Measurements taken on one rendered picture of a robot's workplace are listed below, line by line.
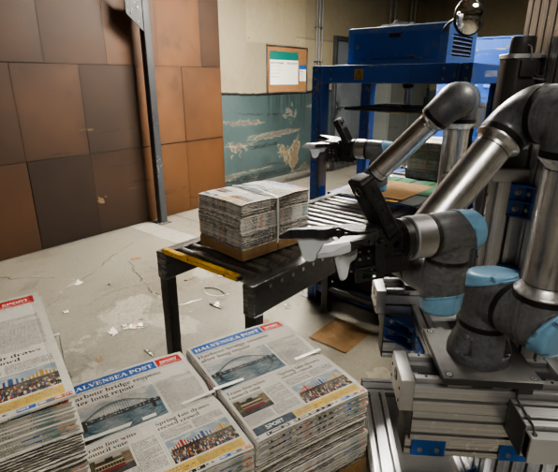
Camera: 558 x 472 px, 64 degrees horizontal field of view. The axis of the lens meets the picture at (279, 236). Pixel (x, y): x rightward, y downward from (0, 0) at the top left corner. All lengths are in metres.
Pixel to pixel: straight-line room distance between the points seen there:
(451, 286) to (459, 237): 0.09
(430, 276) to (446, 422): 0.54
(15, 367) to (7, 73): 3.73
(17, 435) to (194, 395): 0.42
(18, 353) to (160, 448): 0.31
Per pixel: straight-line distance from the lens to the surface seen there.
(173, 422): 0.98
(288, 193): 1.83
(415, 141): 1.56
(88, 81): 4.66
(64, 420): 0.72
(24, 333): 0.88
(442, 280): 0.84
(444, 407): 1.26
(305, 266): 1.75
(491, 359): 1.20
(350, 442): 1.10
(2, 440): 0.72
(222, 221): 1.77
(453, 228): 0.80
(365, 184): 0.70
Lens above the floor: 1.47
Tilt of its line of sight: 19 degrees down
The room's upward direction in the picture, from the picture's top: straight up
